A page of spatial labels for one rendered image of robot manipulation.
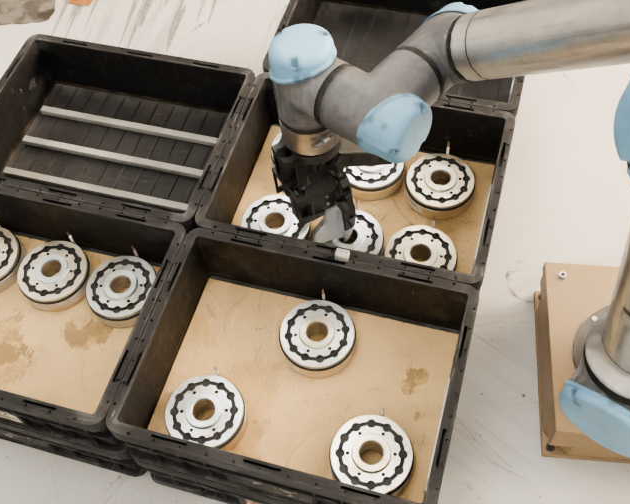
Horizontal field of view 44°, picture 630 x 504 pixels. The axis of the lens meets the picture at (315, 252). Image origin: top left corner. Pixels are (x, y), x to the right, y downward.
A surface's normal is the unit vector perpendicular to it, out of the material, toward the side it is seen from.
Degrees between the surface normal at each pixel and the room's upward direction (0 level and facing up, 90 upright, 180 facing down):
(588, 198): 0
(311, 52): 3
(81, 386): 0
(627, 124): 80
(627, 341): 89
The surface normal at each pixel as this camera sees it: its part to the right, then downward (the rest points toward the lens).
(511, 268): -0.07, -0.53
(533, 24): -0.80, -0.07
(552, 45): -0.69, 0.58
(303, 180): 0.48, 0.70
